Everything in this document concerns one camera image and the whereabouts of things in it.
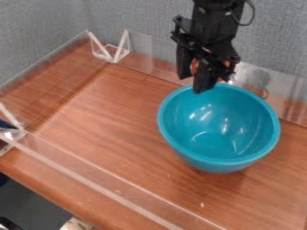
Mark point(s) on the blue plastic bowl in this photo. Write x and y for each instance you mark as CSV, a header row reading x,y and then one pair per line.
x,y
220,130

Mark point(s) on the clear acrylic front barrier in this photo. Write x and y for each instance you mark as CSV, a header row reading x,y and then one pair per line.
x,y
112,186

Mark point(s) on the clear acrylic corner bracket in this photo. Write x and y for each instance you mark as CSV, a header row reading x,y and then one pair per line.
x,y
107,51

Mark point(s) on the clear acrylic left bracket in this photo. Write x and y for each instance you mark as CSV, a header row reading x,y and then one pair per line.
x,y
11,130

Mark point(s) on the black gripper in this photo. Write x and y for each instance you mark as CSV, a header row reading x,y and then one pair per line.
x,y
203,38

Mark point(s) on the clear acrylic barrier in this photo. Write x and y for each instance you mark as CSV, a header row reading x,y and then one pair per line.
x,y
112,186
285,91

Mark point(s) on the clear acrylic back barrier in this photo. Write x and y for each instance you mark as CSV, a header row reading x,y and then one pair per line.
x,y
285,91

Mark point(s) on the red toy mushroom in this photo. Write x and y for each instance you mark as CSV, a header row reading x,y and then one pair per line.
x,y
206,72

